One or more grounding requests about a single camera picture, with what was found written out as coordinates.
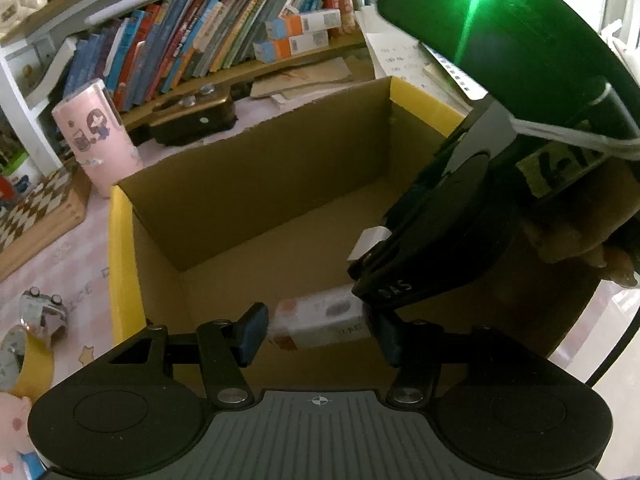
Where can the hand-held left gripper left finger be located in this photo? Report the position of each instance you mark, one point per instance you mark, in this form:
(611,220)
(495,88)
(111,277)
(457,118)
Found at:
(252,335)

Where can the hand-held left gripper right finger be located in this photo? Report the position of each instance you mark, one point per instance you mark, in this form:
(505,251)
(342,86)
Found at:
(387,340)

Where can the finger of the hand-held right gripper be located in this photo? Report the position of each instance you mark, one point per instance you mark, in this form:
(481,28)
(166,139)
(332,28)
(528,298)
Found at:
(361,267)

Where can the white tissue pack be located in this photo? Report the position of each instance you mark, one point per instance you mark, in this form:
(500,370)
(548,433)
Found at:
(320,317)

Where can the yellow cardboard box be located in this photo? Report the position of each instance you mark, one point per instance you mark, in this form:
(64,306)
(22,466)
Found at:
(280,185)

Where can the grey blue toy car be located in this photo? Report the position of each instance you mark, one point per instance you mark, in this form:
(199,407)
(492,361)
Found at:
(42,312)

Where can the pink checked tablecloth desktop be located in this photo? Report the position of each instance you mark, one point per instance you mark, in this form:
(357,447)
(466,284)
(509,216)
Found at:
(75,260)

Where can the person's right hand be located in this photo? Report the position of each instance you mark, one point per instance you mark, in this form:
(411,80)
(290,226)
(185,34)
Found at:
(580,225)

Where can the white printed paper sheets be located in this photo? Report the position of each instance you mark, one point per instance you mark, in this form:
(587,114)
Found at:
(405,55)

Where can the flat cardboard pieces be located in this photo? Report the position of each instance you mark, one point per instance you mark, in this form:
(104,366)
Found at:
(310,77)

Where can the brown wooden radio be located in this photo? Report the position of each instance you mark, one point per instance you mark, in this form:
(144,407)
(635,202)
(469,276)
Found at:
(195,120)

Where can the orange white carton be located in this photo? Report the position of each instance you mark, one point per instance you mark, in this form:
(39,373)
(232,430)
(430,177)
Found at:
(305,24)
(290,46)

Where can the pink cartoon cylinder container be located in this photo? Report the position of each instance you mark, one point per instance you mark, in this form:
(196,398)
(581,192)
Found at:
(100,150)

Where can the wooden chess board box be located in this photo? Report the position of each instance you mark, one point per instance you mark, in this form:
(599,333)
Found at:
(45,210)

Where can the row of leaning colourful books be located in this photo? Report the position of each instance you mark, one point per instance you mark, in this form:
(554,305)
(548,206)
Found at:
(200,35)

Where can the white jar green lid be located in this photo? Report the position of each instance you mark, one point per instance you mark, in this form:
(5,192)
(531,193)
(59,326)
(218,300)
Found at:
(12,162)

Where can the white tube lamp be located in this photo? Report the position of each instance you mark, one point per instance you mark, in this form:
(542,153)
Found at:
(150,7)

